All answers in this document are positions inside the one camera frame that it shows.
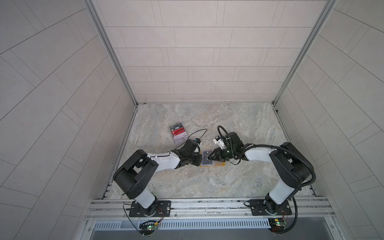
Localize left green circuit board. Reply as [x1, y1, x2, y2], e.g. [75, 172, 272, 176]
[139, 220, 160, 236]

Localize clear acrylic card box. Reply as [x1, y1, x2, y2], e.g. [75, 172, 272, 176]
[170, 123, 188, 146]

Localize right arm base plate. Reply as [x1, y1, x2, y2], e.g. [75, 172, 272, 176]
[244, 199, 292, 216]

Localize green circuit board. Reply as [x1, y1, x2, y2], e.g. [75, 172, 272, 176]
[268, 218, 287, 233]
[139, 220, 160, 236]

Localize yellow leather card holder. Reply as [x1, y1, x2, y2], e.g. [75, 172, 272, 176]
[211, 161, 225, 167]

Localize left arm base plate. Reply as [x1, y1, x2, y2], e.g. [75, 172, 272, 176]
[129, 200, 172, 218]

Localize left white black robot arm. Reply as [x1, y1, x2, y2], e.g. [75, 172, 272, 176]
[113, 139, 202, 216]

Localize white pink card in box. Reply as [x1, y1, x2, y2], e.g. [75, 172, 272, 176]
[173, 132, 188, 146]

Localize black corrugated cable conduit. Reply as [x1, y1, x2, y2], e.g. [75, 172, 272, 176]
[217, 125, 317, 235]

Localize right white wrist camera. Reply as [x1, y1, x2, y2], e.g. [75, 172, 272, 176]
[213, 136, 227, 150]

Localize aluminium mounting rail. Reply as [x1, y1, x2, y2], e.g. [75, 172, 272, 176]
[85, 196, 335, 221]

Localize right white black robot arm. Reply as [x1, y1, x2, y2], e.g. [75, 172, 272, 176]
[208, 132, 316, 215]

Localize red card in box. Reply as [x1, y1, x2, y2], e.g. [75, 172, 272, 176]
[171, 127, 185, 136]

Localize white vent grille strip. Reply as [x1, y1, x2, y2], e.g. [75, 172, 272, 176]
[94, 218, 271, 231]

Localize right green circuit board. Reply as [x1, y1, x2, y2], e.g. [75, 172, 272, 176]
[268, 218, 287, 233]

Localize black VIP card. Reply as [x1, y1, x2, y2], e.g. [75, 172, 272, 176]
[201, 150, 214, 167]

